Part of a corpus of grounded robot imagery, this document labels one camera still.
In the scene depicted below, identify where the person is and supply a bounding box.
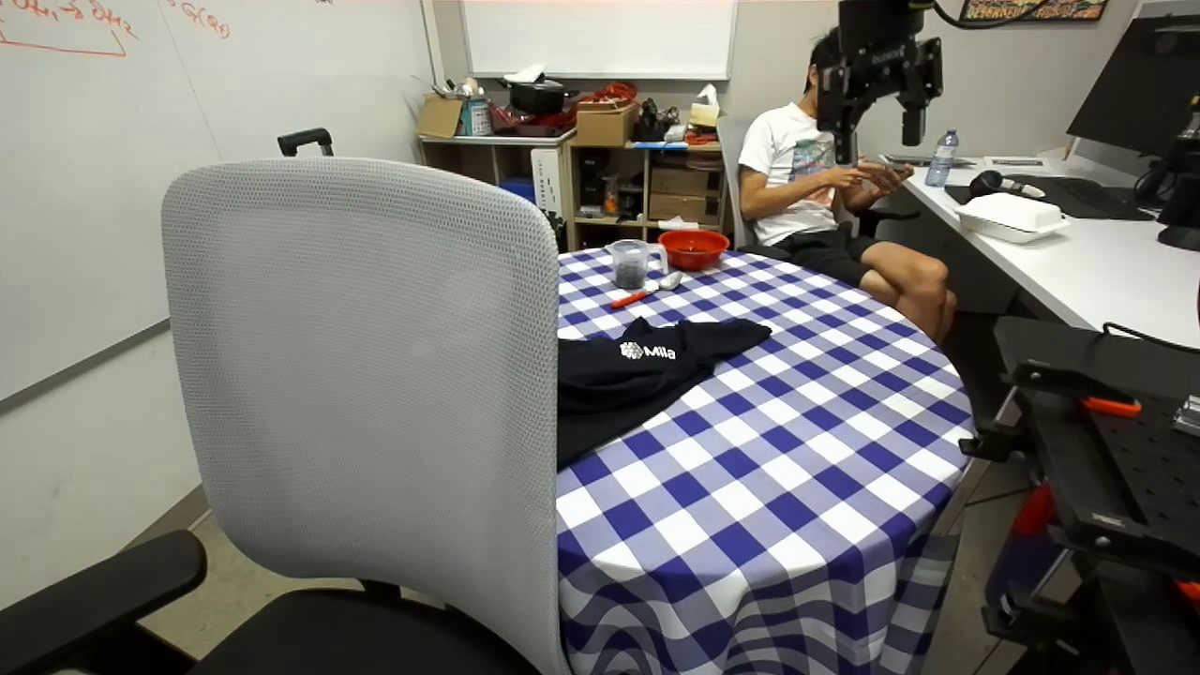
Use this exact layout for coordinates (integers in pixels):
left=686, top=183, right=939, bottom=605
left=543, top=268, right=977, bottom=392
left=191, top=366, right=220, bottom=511
left=738, top=28, right=958, bottom=344

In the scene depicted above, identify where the large wall whiteboard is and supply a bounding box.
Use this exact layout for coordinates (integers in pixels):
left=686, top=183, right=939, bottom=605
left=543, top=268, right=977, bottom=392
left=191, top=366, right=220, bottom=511
left=0, top=0, right=438, bottom=409

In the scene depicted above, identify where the black monitor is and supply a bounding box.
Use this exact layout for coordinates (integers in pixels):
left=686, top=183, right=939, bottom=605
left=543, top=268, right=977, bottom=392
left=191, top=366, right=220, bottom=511
left=1067, top=9, right=1200, bottom=252

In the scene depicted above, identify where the clear plastic cup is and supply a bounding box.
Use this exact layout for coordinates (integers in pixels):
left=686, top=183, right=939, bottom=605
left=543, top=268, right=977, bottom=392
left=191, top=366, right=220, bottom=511
left=606, top=240, right=651, bottom=291

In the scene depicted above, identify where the black suitcase handle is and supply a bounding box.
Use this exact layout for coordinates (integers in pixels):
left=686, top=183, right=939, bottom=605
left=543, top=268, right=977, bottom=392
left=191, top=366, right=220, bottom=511
left=277, top=127, right=335, bottom=158

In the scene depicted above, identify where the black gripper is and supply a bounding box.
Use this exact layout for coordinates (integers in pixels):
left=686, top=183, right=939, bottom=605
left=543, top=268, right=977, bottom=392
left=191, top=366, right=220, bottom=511
left=816, top=0, right=944, bottom=167

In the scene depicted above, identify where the red-handled utensil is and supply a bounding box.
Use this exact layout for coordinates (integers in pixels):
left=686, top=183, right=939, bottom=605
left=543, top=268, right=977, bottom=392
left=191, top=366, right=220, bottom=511
left=609, top=272, right=684, bottom=311

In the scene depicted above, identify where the clear water bottle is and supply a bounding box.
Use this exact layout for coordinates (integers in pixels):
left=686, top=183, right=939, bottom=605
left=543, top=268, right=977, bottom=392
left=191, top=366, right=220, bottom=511
left=925, top=129, right=960, bottom=188

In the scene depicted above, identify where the blue white checkered tablecloth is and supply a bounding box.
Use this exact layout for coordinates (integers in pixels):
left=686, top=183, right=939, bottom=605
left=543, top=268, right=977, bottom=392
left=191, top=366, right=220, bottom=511
left=556, top=246, right=976, bottom=675

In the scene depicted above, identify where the black desk mat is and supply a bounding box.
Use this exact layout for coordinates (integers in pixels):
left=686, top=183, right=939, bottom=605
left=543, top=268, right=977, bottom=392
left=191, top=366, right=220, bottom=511
left=944, top=174, right=1156, bottom=222

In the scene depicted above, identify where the open cardboard box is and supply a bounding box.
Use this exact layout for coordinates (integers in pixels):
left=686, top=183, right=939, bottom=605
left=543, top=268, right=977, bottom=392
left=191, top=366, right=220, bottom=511
left=416, top=94, right=466, bottom=140

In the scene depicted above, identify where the framed whiteboard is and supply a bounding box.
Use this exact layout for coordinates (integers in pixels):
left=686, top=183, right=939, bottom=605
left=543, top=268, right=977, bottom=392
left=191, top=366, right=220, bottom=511
left=458, top=0, right=740, bottom=82

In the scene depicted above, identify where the black cable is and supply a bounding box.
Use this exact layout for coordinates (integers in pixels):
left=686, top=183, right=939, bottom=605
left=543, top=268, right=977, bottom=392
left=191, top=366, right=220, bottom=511
left=1101, top=322, right=1200, bottom=358

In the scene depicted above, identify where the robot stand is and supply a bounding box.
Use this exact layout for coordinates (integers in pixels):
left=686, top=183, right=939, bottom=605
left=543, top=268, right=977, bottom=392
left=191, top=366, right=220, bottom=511
left=958, top=317, right=1200, bottom=675

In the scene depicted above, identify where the framed picture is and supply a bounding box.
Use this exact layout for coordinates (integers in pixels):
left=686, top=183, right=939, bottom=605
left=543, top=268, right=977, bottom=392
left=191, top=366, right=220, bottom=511
left=958, top=0, right=1110, bottom=23

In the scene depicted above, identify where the black cooking pot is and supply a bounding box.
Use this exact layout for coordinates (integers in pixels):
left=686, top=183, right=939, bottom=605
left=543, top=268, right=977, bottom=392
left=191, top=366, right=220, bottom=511
left=500, top=75, right=581, bottom=118

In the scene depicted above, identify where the row of wooden shelves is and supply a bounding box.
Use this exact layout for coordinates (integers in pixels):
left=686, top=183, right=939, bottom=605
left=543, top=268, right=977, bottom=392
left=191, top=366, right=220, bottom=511
left=418, top=129, right=734, bottom=252

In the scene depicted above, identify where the grey mesh office chair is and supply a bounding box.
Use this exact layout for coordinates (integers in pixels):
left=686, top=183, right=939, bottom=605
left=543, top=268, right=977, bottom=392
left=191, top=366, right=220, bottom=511
left=0, top=157, right=565, bottom=675

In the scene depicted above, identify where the white foam container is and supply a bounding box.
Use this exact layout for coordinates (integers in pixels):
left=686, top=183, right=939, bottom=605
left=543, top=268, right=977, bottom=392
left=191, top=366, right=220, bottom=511
left=955, top=192, right=1071, bottom=246

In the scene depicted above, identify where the black shirt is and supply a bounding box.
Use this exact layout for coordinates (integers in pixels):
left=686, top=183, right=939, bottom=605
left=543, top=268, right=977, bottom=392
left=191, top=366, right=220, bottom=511
left=557, top=317, right=773, bottom=470

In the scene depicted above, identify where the white desk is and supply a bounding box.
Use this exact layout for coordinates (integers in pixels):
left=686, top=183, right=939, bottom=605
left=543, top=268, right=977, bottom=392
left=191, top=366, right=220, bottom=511
left=881, top=153, right=1200, bottom=350

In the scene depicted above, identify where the red bowl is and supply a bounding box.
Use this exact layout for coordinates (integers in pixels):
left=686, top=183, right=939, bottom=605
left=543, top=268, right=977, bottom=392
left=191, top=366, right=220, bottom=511
left=658, top=229, right=731, bottom=272

